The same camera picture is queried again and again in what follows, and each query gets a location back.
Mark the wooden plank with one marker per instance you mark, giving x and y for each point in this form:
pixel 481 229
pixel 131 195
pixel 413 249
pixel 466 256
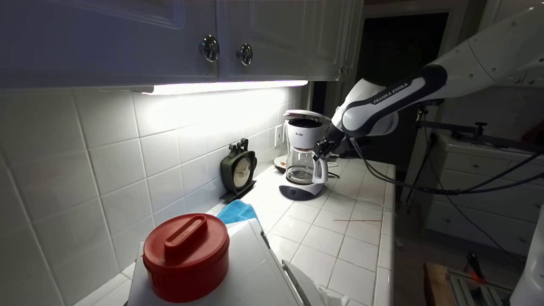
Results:
pixel 438 286

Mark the dark analog table clock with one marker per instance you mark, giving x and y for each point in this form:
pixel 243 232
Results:
pixel 238 172

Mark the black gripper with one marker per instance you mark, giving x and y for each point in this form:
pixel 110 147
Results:
pixel 331 144

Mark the white plate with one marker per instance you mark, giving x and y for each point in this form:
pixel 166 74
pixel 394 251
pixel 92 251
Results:
pixel 279 164

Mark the white drawer cabinet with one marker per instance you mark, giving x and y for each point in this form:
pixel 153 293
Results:
pixel 498 210

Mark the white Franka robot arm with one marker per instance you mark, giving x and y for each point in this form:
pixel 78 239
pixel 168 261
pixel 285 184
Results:
pixel 452 74

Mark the wall cabinets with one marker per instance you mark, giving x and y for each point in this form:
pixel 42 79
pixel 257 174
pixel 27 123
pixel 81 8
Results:
pixel 112 40

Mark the white coffee making machine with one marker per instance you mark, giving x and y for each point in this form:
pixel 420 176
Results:
pixel 302 128

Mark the under-cabinet light strip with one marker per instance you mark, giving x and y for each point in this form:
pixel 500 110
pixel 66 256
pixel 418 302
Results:
pixel 226 87

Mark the blue cloth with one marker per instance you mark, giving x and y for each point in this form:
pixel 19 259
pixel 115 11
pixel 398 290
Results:
pixel 238 213

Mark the round metal cabinet knob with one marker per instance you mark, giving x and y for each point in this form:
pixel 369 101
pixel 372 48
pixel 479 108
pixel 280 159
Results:
pixel 209 48
pixel 245 55

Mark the white wall outlet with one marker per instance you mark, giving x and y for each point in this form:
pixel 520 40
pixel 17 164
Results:
pixel 277 137

